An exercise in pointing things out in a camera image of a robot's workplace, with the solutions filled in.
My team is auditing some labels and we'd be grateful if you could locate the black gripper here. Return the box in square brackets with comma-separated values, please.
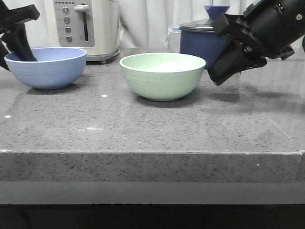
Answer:
[208, 13, 295, 86]
[0, 3, 40, 71]

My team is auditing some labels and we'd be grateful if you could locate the blue bowl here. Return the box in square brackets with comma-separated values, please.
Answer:
[4, 47, 87, 90]

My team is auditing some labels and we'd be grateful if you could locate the light green bowl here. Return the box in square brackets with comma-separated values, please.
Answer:
[120, 52, 206, 102]

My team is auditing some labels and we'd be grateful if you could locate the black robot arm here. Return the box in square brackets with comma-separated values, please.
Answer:
[208, 0, 305, 86]

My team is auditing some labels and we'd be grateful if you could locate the dark blue saucepan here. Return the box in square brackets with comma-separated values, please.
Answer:
[179, 25, 229, 69]

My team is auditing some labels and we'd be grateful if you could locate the glass lid with blue knob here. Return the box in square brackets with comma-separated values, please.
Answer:
[179, 5, 230, 32]

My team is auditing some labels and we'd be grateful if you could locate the clear plastic container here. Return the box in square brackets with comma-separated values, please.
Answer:
[167, 25, 181, 53]

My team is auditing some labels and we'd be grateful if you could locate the cream white toaster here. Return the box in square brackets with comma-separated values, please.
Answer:
[44, 0, 119, 63]

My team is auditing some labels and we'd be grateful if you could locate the white curtain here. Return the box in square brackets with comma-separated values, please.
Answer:
[21, 0, 305, 50]

